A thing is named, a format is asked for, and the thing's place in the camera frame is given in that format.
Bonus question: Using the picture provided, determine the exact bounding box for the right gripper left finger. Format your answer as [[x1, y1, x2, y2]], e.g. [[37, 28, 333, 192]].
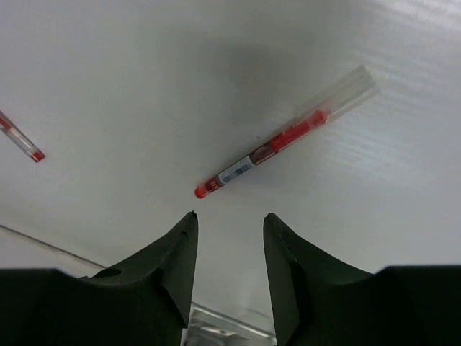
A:
[[1, 212, 199, 345]]

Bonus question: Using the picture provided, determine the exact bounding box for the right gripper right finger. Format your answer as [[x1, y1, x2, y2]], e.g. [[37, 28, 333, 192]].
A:
[[263, 213, 460, 345]]

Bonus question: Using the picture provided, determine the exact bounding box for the red gel pen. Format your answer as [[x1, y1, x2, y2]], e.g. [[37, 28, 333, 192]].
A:
[[1, 112, 45, 163]]

